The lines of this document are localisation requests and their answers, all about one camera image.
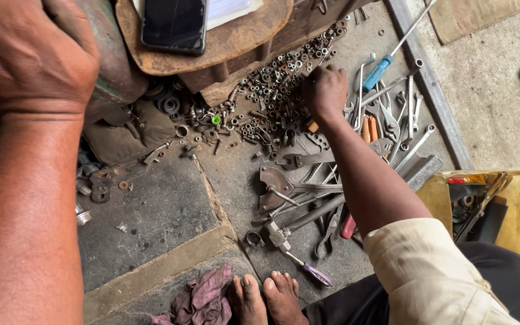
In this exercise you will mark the person's left hand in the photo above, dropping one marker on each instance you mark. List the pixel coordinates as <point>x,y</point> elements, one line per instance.
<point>25,58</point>

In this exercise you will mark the green metal machine body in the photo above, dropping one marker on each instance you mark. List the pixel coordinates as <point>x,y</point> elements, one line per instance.
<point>118,67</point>

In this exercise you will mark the heap of nuts and bolts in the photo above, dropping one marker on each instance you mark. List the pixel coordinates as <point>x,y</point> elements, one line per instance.
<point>271,85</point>

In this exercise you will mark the silver metal cylinder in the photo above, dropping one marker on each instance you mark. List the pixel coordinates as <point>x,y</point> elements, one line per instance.
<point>83,216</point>

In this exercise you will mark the small open-end spanner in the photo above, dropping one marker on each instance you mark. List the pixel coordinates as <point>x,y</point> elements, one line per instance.
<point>417,110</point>

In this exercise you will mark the brown sack mat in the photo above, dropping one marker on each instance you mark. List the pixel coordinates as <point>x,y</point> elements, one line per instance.
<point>472,16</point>

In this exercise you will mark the person's right foot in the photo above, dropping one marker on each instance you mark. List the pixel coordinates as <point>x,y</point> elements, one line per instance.
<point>283,298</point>

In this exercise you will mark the large metal scissors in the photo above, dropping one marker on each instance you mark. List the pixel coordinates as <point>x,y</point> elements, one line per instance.
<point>481,207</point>

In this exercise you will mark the steel hammer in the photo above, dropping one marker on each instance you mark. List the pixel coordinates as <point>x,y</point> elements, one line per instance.
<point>303,216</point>

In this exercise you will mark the large metal snips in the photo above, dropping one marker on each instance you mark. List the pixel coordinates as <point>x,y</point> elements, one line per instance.
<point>278,185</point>

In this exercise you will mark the cream shirt sleeve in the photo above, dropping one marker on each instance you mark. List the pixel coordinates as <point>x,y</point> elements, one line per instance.
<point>427,275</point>

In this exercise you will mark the person's left foot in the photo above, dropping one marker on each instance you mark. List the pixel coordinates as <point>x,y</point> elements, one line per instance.
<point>247,300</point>

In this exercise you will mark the short grey metal bar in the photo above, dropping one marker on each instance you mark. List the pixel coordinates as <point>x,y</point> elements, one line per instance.
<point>422,170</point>

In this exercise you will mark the long straight socket spanner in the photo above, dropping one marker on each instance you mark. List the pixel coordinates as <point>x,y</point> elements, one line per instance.
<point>410,99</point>

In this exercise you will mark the flat metal bracket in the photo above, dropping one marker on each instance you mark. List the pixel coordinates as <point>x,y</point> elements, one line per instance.
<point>101,187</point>

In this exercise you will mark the rusty round metal plate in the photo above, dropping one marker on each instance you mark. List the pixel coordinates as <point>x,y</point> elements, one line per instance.
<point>237,43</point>

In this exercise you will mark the flat steel spanner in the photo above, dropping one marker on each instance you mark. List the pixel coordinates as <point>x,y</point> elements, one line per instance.
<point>384,91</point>

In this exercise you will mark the grey metal pliers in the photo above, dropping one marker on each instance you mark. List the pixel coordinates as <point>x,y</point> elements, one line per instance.
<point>305,159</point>

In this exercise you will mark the rusty metal block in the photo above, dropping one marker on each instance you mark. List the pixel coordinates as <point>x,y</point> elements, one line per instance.
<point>287,31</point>

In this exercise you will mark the silver pliers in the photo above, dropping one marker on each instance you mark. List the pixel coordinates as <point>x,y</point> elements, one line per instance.
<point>388,117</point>

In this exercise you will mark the rusty washer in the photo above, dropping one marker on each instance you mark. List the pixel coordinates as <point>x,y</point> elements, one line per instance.
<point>123,185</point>

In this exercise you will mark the person's right fingers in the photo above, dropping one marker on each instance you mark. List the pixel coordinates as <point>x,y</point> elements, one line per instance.
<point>325,72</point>

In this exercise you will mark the person's foot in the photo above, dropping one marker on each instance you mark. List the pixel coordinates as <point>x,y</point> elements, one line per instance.
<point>247,300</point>
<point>283,298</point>

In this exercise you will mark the yellow container of tools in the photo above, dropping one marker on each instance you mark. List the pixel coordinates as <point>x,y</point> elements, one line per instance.
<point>517,216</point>

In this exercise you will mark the pink cloth rag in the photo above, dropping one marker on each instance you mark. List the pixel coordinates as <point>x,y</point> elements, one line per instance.
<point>203,298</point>

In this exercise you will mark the person's right hand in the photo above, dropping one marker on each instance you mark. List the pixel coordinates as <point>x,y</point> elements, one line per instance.
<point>325,95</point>

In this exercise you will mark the brown cloth bag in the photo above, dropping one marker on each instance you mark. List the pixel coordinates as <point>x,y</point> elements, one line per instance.
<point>129,133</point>

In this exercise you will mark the black trousers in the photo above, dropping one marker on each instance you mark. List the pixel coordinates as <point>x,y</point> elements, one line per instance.
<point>512,284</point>

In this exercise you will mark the black smartphone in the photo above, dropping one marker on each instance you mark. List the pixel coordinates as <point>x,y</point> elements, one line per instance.
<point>174,25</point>

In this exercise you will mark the bent socket wrench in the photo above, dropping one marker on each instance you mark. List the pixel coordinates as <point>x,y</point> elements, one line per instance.
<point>360,95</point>

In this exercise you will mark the green plastic cap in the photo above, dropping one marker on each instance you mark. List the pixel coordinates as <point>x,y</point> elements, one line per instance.
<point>216,119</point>

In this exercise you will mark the long grey metal rail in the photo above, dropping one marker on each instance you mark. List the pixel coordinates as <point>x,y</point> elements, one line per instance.
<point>427,81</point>

